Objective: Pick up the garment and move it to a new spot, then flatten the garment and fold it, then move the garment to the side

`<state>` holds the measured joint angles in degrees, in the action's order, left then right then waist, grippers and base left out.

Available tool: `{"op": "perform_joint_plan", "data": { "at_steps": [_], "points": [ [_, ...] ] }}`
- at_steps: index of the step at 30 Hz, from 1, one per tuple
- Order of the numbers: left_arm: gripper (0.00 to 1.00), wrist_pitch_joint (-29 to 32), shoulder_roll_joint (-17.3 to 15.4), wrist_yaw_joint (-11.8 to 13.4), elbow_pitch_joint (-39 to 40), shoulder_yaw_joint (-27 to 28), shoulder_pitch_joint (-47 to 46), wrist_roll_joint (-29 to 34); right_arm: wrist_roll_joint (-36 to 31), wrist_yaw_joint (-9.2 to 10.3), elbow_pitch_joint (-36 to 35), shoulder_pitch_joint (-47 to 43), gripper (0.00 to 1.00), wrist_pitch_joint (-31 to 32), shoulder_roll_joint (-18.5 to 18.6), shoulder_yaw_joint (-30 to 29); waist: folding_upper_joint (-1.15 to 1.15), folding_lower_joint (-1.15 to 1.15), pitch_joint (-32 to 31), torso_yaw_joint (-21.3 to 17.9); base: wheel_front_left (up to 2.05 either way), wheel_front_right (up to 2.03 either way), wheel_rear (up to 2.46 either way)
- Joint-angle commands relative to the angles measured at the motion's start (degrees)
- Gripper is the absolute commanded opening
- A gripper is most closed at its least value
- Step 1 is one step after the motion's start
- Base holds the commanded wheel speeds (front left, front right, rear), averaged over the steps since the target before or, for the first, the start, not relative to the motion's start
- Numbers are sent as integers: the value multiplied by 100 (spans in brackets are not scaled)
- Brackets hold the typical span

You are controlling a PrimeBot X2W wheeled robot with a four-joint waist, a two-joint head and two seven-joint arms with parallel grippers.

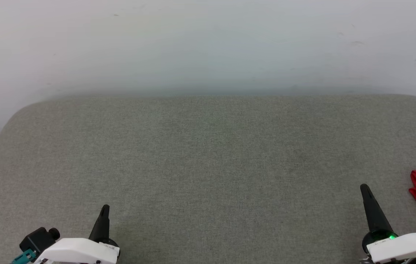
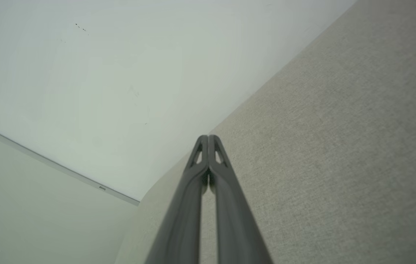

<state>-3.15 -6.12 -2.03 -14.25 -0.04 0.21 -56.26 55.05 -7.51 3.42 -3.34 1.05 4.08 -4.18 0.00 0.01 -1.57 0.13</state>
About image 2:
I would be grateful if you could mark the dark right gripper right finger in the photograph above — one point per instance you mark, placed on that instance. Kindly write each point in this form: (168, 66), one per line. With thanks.
(235, 212)

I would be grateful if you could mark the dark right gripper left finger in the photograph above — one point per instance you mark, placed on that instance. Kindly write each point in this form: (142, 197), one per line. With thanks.
(182, 212)

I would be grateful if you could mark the wall baseboard strip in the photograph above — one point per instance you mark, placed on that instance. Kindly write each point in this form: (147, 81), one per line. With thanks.
(57, 165)

